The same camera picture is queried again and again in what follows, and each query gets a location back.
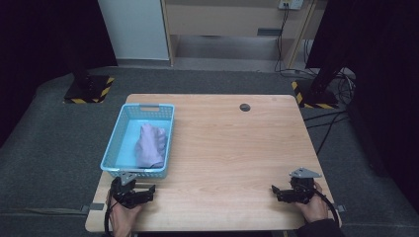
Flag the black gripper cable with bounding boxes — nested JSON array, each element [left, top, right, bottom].
[[312, 190, 341, 229], [103, 200, 119, 237]]

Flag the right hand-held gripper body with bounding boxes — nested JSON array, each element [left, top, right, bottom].
[[286, 167, 322, 205]]

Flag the white cabinet panel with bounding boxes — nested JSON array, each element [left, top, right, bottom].
[[97, 0, 171, 61]]

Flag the person's left hand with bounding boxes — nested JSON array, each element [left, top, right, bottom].
[[106, 194, 143, 237]]

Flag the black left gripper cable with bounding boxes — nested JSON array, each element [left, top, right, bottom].
[[103, 200, 119, 237]]

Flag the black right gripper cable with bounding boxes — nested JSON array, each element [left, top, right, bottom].
[[312, 190, 341, 229]]

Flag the white wall power outlet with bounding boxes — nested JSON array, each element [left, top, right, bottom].
[[278, 0, 304, 11]]

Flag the light blue plastic basket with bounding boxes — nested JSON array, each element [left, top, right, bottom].
[[100, 103, 176, 180]]

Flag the light purple cloth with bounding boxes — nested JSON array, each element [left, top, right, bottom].
[[133, 122, 168, 169]]

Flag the black curtain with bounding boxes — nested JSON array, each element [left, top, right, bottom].
[[0, 0, 119, 147], [305, 0, 419, 211]]

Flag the black cable from outlet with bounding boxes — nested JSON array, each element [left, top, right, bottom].
[[274, 3, 292, 73]]

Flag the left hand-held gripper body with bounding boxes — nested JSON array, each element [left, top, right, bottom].
[[110, 171, 146, 210]]

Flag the black floor cables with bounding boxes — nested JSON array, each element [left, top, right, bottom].
[[290, 39, 358, 156]]

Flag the black stand with striped base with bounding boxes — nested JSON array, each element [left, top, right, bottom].
[[291, 48, 351, 110], [62, 48, 116, 105]]

